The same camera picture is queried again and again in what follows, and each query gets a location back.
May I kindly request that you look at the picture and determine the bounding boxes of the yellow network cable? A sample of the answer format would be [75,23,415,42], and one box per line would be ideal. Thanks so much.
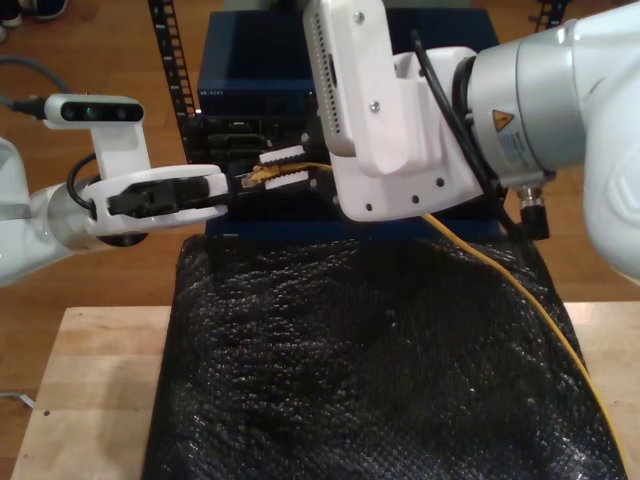
[237,160,621,451]

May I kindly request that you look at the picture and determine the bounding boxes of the black rack server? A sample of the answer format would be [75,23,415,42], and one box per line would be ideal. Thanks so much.
[182,114,331,164]

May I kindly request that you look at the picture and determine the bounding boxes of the person's dark shoe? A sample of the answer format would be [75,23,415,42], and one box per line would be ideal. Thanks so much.
[32,0,70,21]

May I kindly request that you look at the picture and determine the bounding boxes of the black bubble mat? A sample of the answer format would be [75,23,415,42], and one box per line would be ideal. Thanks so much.
[142,234,629,480]

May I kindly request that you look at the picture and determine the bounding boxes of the black cable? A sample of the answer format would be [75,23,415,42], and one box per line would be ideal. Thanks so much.
[409,28,552,242]
[66,152,101,211]

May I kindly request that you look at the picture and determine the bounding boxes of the blue network switch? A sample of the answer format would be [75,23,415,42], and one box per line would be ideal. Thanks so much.
[196,9,501,119]

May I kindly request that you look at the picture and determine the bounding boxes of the black perforated rack post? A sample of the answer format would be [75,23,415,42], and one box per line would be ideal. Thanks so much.
[147,0,209,166]
[535,0,569,29]

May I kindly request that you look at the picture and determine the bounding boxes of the grey camera cable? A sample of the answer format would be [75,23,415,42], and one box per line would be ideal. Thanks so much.
[0,55,62,120]

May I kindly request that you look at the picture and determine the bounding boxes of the white flat ribbon cable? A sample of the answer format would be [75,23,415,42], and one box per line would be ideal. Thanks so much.
[0,392,37,409]

